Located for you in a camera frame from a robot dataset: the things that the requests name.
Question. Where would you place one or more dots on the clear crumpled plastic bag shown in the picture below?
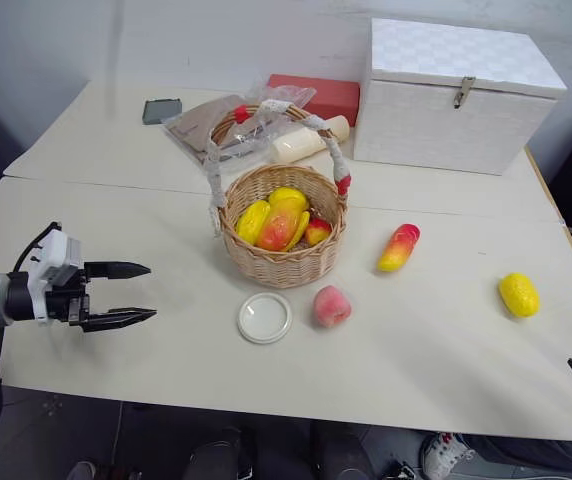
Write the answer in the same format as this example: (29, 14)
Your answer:
(286, 94)

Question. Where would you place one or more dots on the cream cylinder roll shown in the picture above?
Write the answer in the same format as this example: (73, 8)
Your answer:
(296, 146)
(340, 127)

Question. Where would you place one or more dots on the slim red-yellow toy mango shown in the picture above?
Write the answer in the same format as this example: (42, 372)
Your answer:
(398, 248)

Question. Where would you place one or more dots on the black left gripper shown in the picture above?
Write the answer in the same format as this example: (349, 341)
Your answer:
(66, 305)

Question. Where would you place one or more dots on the dark trouser leg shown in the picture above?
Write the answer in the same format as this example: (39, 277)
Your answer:
(541, 457)

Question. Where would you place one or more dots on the small red-yellow toy peach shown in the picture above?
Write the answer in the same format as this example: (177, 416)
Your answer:
(317, 231)

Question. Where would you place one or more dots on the dark grey flat device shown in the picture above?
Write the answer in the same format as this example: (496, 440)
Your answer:
(161, 111)

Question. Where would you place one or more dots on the white woven box with latch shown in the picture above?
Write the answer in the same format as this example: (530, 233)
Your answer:
(446, 115)

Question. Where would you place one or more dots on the grey shoe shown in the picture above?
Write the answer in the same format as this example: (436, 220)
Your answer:
(82, 471)

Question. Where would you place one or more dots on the red flat box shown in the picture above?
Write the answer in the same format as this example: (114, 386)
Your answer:
(333, 95)

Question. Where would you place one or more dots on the white red blue sneaker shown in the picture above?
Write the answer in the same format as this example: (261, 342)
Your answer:
(443, 455)

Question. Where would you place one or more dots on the pink toy peach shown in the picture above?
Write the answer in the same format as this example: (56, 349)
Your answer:
(331, 307)

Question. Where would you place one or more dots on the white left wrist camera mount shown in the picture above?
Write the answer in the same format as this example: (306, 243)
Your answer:
(59, 252)

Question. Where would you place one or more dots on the yellow toy lemon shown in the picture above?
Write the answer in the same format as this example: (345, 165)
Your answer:
(518, 295)

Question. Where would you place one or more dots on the large red-yellow toy mango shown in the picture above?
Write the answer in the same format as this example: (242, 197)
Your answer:
(278, 231)

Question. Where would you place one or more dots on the yellow ridged toy fruit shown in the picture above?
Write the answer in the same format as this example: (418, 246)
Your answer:
(252, 223)

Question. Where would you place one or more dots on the yellow rounded toy fruit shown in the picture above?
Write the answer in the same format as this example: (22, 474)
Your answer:
(290, 199)

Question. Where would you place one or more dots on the dark rounded shape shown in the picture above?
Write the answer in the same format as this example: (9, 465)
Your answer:
(213, 457)

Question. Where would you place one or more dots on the white round lid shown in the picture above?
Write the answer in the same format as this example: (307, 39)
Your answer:
(264, 318)

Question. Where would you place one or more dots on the yellow toy banana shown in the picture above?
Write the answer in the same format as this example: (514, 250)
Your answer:
(301, 230)

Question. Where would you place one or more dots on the brown flat pack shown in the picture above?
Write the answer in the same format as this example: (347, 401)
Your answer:
(193, 129)

